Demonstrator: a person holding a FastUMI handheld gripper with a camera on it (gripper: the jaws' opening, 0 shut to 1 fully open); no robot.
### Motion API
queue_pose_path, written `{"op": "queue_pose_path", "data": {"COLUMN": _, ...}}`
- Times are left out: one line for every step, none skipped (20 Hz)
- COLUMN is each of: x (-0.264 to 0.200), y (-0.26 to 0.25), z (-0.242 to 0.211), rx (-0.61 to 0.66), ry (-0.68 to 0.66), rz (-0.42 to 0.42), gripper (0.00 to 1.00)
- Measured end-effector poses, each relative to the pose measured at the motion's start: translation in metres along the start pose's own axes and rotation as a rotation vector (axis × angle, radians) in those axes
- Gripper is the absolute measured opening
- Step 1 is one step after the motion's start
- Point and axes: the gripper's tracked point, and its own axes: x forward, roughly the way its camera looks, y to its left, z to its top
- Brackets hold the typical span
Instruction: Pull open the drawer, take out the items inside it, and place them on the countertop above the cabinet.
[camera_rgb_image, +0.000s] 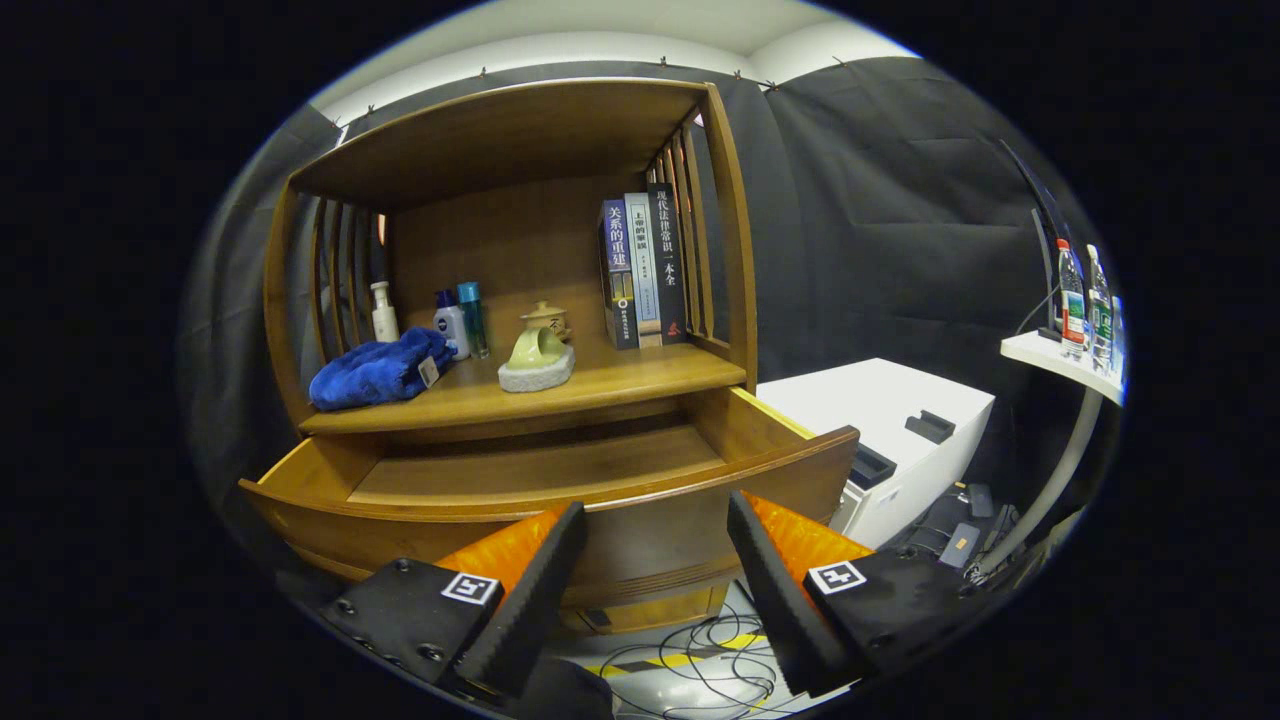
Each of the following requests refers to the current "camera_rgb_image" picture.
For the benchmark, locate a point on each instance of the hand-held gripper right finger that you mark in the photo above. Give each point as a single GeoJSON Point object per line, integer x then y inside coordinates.
{"type": "Point", "coordinates": [780, 600]}

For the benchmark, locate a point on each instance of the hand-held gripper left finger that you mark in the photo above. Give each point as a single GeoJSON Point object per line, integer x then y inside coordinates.
{"type": "Point", "coordinates": [535, 600]}

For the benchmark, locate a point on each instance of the wooden drawer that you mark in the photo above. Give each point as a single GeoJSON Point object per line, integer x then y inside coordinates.
{"type": "Point", "coordinates": [650, 540]}

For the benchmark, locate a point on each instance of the wooden countertop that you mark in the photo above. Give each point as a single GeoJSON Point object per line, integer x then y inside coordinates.
{"type": "Point", "coordinates": [620, 385]}

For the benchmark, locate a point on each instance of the wooden cabinet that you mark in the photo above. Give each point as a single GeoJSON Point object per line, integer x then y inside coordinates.
{"type": "Point", "coordinates": [480, 250]}

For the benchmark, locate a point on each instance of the dark cloth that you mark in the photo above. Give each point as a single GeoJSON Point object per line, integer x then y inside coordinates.
{"type": "Point", "coordinates": [570, 695]}

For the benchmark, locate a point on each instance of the yellow black floor tape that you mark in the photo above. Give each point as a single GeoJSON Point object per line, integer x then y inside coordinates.
{"type": "Point", "coordinates": [680, 660]}

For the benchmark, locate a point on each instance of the black electronics box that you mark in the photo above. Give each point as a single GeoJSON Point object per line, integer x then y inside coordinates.
{"type": "Point", "coordinates": [960, 545]}

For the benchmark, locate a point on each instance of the white box unit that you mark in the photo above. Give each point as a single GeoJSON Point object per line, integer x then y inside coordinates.
{"type": "Point", "coordinates": [860, 400]}

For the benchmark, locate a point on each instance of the small black block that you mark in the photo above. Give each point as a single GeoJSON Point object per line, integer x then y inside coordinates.
{"type": "Point", "coordinates": [930, 427]}

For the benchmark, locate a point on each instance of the blue towel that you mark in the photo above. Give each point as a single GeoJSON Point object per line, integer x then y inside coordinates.
{"type": "Point", "coordinates": [370, 375]}

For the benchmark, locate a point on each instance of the teal clear bottle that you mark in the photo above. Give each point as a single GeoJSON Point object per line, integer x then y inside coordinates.
{"type": "Point", "coordinates": [473, 320]}

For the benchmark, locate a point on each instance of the white bottle blue cap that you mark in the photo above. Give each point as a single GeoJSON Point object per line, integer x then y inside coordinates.
{"type": "Point", "coordinates": [452, 325]}

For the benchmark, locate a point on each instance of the white pump bottle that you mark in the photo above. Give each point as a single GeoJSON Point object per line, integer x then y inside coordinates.
{"type": "Point", "coordinates": [385, 320]}

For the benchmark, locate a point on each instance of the pale spine book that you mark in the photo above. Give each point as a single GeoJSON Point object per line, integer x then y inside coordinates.
{"type": "Point", "coordinates": [645, 270]}

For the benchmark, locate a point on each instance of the white side table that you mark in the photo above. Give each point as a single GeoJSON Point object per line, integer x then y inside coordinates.
{"type": "Point", "coordinates": [1040, 350]}

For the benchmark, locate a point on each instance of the red label water bottle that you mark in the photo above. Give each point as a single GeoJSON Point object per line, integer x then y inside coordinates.
{"type": "Point", "coordinates": [1072, 310]}

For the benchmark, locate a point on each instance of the green label water bottle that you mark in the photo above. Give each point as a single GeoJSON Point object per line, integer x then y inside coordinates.
{"type": "Point", "coordinates": [1100, 320]}

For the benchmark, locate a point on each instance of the black monitor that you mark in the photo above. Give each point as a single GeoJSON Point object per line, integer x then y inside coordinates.
{"type": "Point", "coordinates": [1040, 200]}

